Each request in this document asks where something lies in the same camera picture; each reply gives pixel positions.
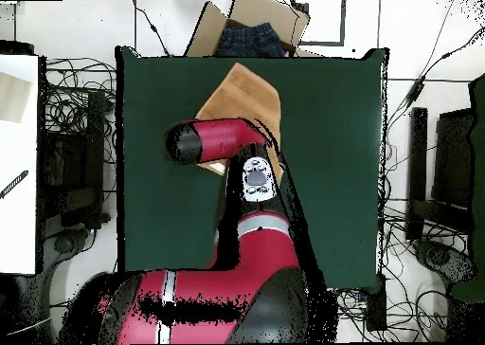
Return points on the tan terry towel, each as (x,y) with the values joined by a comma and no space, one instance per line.
(246,94)

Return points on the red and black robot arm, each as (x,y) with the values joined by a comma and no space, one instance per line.
(265,254)

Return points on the dark green table cloth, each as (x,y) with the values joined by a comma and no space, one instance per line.
(333,170)

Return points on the blue denim jeans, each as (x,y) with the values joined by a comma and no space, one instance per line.
(250,41)

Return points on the black equipment rack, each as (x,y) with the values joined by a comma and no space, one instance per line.
(75,170)

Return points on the brown cardboard box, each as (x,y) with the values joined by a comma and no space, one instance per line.
(246,11)

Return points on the black rectangular bar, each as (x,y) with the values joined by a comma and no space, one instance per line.
(416,151)

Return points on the black power strip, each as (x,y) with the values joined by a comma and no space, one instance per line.
(376,307)

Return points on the grey office chair base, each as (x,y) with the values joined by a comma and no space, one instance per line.
(64,246)

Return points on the black equipment case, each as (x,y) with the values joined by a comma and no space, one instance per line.
(454,151)

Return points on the white table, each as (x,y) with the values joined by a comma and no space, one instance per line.
(19,227)

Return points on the beige paper sheet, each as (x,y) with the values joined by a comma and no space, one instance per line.
(13,98)

